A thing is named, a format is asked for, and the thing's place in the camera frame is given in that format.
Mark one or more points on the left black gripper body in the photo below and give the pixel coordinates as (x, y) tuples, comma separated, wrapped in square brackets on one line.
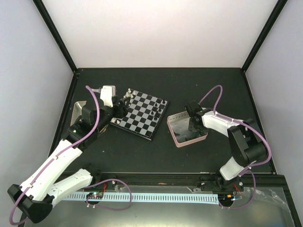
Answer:
[(120, 111)]

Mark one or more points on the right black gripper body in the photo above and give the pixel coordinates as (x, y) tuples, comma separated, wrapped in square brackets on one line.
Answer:
[(198, 128)]

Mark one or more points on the pink metal tin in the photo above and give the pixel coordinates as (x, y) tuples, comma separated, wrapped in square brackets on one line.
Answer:
[(178, 125)]

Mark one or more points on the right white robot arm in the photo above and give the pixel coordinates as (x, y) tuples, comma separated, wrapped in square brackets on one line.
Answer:
[(247, 144)]

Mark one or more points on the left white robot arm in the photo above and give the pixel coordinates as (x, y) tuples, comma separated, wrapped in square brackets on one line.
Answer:
[(37, 195)]

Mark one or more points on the small green circuit board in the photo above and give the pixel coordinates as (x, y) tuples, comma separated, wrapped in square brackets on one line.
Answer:
[(95, 195)]

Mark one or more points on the black and silver chessboard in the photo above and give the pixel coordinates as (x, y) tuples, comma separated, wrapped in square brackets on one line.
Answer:
[(136, 121)]

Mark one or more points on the gold metal tin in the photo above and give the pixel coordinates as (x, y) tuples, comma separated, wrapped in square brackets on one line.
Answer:
[(77, 111)]

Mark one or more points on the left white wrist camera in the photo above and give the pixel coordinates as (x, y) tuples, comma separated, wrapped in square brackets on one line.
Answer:
[(106, 94)]

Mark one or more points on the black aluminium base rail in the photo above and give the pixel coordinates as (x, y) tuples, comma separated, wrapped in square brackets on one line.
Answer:
[(262, 180)]

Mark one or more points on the light blue cable duct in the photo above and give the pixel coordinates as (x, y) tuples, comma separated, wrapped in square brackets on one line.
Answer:
[(148, 197)]

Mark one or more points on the left black frame post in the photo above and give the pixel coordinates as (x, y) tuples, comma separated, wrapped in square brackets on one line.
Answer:
[(55, 33)]

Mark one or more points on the black frame post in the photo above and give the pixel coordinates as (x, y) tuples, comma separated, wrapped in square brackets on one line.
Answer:
[(55, 33), (275, 13)]

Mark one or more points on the right black frame post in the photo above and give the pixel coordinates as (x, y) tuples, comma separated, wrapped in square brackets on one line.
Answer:
[(275, 13)]

